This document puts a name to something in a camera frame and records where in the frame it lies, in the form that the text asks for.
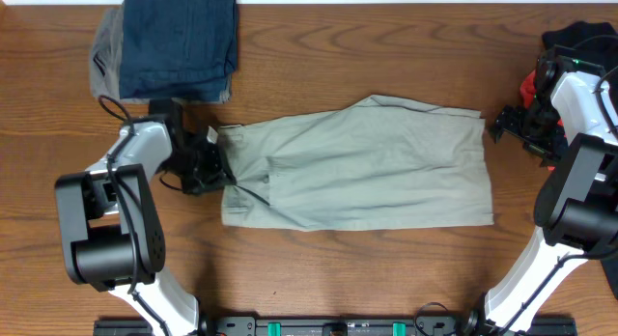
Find red garment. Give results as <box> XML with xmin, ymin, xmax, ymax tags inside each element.
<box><xmin>520</xmin><ymin>70</ymin><xmax>565</xmax><ymax>171</ymax></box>

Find khaki shorts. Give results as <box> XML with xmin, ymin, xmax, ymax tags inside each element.
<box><xmin>219</xmin><ymin>95</ymin><xmax>493</xmax><ymax>232</ymax></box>

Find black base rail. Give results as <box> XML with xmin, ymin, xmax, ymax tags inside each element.
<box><xmin>93</xmin><ymin>316</ymin><xmax>578</xmax><ymax>336</ymax></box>

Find folded grey trousers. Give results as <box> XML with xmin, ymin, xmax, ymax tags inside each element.
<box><xmin>88</xmin><ymin>4</ymin><xmax>231</xmax><ymax>105</ymax></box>

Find black t-shirt with print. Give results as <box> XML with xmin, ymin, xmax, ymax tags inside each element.
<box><xmin>543</xmin><ymin>22</ymin><xmax>617</xmax><ymax>111</ymax></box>

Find folded dark blue jeans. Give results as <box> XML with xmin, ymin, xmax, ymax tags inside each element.
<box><xmin>119</xmin><ymin>0</ymin><xmax>238</xmax><ymax>103</ymax></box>

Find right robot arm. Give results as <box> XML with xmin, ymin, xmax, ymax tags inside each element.
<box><xmin>462</xmin><ymin>61</ymin><xmax>617</xmax><ymax>335</ymax></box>

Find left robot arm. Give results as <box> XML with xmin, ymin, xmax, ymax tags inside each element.
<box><xmin>54</xmin><ymin>116</ymin><xmax>230</xmax><ymax>335</ymax></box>

